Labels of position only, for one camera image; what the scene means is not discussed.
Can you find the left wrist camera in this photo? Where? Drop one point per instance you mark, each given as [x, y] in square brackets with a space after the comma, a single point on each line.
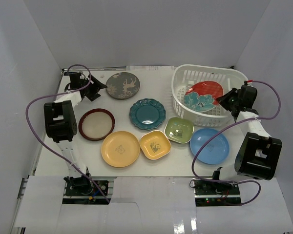
[67, 73]

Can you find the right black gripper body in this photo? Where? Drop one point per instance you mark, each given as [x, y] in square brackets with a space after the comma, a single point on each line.
[235, 101]

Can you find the round yellow plate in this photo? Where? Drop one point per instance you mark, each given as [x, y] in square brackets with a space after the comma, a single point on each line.
[120, 149]

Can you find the teal scalloped plate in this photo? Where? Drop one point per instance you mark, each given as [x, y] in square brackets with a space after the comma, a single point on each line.
[147, 114]

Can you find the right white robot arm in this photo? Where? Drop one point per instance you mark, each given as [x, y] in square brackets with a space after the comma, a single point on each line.
[259, 152]

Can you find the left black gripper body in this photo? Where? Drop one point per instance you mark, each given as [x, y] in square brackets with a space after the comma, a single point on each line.
[91, 87]

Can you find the dark red rimmed plate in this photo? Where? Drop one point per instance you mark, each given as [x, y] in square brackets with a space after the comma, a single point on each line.
[96, 124]

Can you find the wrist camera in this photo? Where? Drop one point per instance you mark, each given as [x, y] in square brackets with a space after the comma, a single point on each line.
[67, 73]
[249, 81]

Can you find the red plate with teal flower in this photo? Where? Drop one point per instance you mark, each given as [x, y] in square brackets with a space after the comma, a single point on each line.
[201, 97]

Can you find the grey plate with deer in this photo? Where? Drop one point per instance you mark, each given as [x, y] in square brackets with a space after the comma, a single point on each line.
[122, 85]

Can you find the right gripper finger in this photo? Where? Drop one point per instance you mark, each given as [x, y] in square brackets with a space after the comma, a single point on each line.
[235, 110]
[228, 99]

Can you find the square green panda dish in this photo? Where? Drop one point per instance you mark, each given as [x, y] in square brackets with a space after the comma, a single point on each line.
[179, 130]

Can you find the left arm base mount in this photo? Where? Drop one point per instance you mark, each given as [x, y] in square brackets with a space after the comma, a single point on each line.
[80, 191]

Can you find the white plastic dish bin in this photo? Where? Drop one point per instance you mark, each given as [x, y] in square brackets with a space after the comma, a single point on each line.
[185, 76]

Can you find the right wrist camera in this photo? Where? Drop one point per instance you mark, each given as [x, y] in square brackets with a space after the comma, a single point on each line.
[249, 81]

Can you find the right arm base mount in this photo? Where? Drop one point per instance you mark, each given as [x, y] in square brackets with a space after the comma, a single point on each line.
[211, 194]

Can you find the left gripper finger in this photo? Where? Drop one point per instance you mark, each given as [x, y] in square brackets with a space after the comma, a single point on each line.
[92, 93]
[96, 84]

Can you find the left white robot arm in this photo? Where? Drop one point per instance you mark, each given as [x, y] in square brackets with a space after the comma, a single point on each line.
[60, 121]

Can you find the round blue plate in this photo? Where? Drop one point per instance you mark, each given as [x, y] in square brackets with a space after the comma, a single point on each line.
[215, 152]

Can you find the square yellow panda dish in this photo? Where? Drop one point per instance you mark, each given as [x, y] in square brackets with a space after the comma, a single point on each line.
[155, 145]

